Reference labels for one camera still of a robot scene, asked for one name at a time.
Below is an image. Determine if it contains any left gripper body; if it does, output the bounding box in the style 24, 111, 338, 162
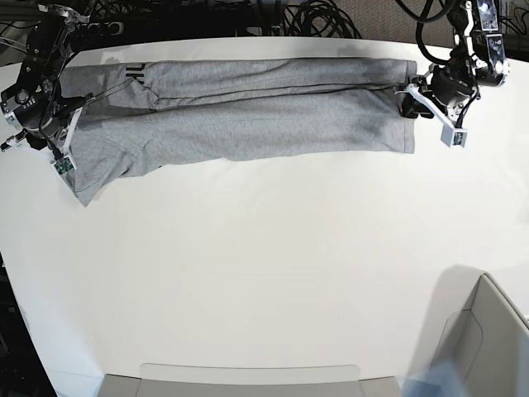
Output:
419, 65, 479, 120

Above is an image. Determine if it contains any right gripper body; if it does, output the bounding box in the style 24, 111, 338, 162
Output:
1, 84, 83, 150

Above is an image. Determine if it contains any grey T-shirt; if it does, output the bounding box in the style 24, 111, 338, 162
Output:
60, 58, 417, 204

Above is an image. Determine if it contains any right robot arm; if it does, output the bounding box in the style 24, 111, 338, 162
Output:
1, 1, 92, 155

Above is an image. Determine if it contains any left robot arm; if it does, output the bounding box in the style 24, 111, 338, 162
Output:
397, 1, 509, 128

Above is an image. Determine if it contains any black power strip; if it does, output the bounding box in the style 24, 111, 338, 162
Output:
78, 22, 125, 36

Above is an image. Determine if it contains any grey tray front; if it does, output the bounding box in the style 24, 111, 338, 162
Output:
98, 363, 402, 396

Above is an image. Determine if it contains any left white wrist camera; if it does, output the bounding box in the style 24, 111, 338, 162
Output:
404, 84, 468, 147

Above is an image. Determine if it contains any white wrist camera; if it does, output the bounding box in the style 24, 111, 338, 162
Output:
52, 108, 83, 177
404, 84, 468, 147

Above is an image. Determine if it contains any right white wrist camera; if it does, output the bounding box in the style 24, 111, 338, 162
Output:
52, 108, 83, 177

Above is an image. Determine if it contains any black cable bundle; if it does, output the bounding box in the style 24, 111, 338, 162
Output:
272, 0, 365, 39

